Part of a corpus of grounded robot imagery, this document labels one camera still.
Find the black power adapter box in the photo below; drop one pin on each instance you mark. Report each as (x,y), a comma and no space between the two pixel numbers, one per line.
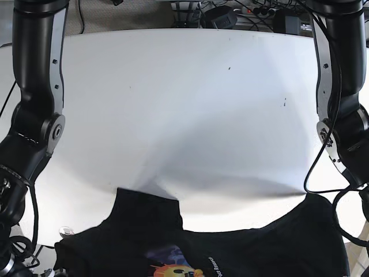
(220,17)

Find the left silver table grommet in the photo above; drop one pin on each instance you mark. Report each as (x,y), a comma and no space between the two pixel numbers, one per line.
(65,231)

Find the black T-shirt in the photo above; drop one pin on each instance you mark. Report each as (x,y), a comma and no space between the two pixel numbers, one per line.
(144,236)

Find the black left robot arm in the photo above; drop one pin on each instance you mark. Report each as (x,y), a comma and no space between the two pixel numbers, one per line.
(338,30)

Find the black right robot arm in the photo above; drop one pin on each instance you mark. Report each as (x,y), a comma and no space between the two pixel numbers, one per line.
(37,121)

